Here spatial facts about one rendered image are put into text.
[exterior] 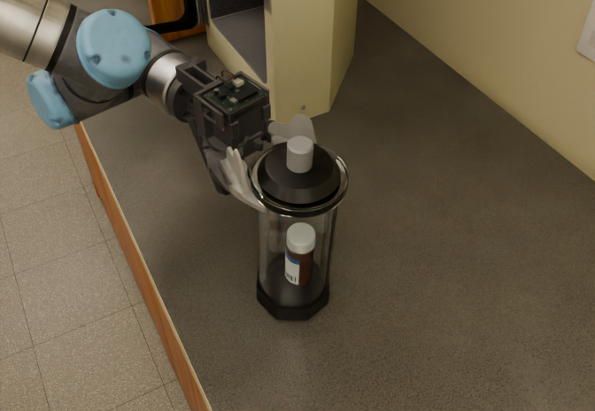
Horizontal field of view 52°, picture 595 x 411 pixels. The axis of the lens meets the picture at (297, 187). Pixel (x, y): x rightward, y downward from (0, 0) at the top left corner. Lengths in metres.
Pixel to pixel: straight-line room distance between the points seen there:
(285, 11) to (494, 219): 0.45
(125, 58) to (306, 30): 0.42
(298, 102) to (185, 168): 0.23
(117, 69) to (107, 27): 0.04
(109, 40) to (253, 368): 0.42
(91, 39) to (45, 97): 0.15
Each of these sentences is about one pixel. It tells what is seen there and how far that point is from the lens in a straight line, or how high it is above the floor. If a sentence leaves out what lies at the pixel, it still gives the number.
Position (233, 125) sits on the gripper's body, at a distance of 0.69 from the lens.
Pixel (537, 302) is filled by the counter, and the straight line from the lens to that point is 0.90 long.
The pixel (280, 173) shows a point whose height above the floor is 1.19.
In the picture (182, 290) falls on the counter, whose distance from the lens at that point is 0.87.
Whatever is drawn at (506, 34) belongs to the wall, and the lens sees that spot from 1.20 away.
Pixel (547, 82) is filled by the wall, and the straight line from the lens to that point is 1.15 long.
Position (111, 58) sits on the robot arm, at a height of 1.29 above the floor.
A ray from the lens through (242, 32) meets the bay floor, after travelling 1.22.
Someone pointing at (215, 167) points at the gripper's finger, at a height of 1.16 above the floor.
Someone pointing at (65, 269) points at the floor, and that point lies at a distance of 2.20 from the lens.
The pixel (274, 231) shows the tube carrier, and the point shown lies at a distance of 0.68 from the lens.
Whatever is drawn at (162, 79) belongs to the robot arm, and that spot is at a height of 1.20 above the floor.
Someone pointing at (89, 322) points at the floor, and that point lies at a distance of 2.04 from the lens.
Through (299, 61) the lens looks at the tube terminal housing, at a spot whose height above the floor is 1.07.
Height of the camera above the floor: 1.63
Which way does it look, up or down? 45 degrees down
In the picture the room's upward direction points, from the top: straight up
